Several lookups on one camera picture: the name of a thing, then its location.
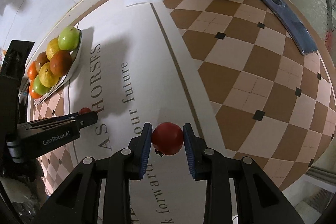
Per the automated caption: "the green lime fruit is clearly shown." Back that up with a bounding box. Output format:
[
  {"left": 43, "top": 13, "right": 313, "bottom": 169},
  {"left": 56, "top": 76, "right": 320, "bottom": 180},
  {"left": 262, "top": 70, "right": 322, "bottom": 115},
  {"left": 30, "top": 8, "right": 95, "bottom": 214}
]
[{"left": 58, "top": 26, "right": 80, "bottom": 51}]

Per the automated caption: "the blue smartphone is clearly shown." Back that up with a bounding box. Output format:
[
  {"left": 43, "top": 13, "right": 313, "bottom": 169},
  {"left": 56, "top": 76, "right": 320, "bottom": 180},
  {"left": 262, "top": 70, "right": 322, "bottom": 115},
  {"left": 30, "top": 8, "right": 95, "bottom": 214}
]
[{"left": 261, "top": 0, "right": 318, "bottom": 56}]

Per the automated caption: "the bright orange tangerine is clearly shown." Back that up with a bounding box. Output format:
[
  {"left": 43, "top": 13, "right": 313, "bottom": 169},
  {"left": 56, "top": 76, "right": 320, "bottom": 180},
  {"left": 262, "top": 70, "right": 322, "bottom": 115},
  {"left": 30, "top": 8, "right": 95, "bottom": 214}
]
[{"left": 27, "top": 61, "right": 38, "bottom": 81}]

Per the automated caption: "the black stove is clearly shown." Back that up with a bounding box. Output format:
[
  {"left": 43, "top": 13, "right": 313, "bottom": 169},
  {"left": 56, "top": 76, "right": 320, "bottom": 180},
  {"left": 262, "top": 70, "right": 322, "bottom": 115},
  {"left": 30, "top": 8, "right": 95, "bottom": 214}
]
[{"left": 1, "top": 40, "right": 35, "bottom": 80}]

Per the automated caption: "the yellow lemon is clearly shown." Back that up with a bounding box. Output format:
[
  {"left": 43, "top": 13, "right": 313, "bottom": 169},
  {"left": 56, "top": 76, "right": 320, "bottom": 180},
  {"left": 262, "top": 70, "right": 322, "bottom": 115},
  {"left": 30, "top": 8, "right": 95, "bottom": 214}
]
[
  {"left": 46, "top": 37, "right": 60, "bottom": 61},
  {"left": 39, "top": 63, "right": 59, "bottom": 88}
]

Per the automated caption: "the red cherry tomato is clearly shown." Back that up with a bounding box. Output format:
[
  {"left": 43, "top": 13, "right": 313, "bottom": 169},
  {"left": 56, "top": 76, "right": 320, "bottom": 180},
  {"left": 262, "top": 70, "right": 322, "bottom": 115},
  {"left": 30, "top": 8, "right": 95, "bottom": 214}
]
[
  {"left": 152, "top": 122, "right": 183, "bottom": 156},
  {"left": 79, "top": 107, "right": 92, "bottom": 114}
]

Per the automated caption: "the dark orange fruit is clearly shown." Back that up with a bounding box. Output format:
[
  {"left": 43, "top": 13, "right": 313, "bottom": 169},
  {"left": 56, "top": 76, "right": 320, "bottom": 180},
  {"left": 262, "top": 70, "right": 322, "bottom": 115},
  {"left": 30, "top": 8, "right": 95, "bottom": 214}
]
[{"left": 50, "top": 51, "right": 72, "bottom": 77}]

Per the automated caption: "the red brown apple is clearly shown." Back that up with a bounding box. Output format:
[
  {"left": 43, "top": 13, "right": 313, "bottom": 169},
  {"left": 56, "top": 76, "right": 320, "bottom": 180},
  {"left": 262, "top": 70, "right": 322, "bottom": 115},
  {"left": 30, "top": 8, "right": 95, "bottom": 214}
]
[{"left": 35, "top": 52, "right": 50, "bottom": 73}]

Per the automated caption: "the checkered table mat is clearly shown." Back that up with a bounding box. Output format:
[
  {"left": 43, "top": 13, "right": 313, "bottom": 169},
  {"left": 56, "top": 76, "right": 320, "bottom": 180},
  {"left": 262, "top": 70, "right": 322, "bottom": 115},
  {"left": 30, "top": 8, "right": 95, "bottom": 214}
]
[{"left": 31, "top": 0, "right": 335, "bottom": 223}]

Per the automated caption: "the floral white plate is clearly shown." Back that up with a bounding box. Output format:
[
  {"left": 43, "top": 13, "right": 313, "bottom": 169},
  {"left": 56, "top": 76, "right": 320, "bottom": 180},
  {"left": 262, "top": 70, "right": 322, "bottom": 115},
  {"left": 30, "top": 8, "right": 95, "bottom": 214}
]
[{"left": 27, "top": 26, "right": 82, "bottom": 105}]

